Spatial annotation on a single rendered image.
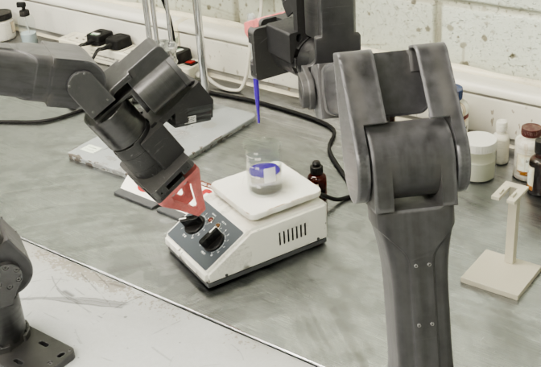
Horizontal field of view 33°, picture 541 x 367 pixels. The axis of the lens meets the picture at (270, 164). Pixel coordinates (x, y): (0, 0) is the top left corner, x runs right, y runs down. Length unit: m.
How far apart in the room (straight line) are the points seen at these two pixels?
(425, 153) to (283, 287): 0.56
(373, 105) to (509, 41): 0.87
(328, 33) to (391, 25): 0.69
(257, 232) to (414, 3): 0.58
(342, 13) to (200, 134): 0.71
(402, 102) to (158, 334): 0.53
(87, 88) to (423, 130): 0.45
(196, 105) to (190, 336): 0.29
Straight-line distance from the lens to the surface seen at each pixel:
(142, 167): 1.13
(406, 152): 0.72
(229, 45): 1.86
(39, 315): 1.26
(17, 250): 1.12
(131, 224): 1.42
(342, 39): 1.00
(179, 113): 1.13
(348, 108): 0.73
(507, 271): 1.27
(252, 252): 1.25
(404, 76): 0.78
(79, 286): 1.30
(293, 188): 1.29
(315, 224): 1.30
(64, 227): 1.44
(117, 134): 1.10
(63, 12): 2.21
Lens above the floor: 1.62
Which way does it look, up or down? 27 degrees down
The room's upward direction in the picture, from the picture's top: 4 degrees counter-clockwise
